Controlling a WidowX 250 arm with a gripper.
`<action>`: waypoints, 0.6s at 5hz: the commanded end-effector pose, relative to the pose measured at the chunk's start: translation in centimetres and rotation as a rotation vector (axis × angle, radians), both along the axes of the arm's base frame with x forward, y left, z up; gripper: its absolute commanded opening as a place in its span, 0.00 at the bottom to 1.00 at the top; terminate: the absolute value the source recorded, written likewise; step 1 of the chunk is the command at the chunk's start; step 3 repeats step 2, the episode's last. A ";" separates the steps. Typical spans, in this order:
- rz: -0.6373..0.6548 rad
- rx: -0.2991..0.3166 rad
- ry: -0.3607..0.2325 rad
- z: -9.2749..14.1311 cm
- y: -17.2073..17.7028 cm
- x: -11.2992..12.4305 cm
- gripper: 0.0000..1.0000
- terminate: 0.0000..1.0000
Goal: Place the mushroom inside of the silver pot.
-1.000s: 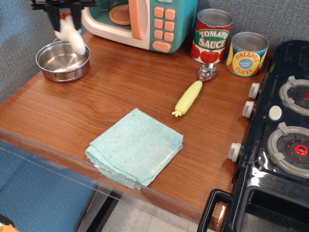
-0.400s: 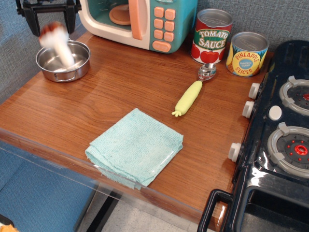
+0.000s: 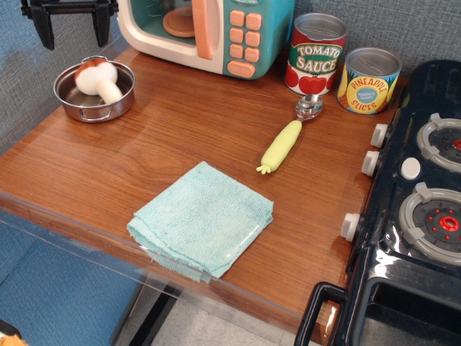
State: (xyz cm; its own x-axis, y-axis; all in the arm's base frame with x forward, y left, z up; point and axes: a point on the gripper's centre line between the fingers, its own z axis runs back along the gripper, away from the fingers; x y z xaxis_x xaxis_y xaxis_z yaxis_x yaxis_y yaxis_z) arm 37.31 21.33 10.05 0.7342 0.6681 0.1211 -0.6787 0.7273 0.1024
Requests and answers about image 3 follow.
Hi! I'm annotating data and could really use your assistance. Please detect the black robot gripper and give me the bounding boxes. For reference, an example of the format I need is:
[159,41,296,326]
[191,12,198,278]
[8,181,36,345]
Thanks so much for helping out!
[20,1,119,50]

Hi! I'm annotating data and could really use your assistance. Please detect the plush white brown mushroom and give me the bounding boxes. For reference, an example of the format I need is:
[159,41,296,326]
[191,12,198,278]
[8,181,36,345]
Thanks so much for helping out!
[74,58,123,104]

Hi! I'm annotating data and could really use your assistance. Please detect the stainless steel pot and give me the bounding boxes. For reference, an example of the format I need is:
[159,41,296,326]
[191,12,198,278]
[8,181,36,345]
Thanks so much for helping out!
[53,56,136,123]

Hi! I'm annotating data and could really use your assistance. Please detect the toy microwave teal cream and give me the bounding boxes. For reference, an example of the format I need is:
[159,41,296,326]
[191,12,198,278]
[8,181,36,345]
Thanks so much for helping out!
[117,0,295,80]

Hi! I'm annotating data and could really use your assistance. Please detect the light teal folded cloth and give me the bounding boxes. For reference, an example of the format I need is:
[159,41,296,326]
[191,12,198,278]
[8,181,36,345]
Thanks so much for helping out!
[127,161,274,283]

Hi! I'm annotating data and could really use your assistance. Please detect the tomato sauce can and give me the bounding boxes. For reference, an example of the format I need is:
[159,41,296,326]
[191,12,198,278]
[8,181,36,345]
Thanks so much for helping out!
[285,12,348,95]

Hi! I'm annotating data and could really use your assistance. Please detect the pineapple slices can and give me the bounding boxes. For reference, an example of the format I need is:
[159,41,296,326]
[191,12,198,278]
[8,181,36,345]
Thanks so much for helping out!
[337,47,402,115]

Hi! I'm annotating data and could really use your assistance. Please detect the orange plush object corner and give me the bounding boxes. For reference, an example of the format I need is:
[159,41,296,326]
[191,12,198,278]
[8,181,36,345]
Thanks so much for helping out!
[0,334,28,346]

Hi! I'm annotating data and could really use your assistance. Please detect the dark toy stove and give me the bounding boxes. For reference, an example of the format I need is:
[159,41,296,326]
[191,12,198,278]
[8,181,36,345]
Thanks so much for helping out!
[295,60,460,345]

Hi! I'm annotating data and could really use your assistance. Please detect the spoon with yellow-green handle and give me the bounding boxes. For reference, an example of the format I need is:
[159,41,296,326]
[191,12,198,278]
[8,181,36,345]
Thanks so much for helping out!
[256,94,323,175]

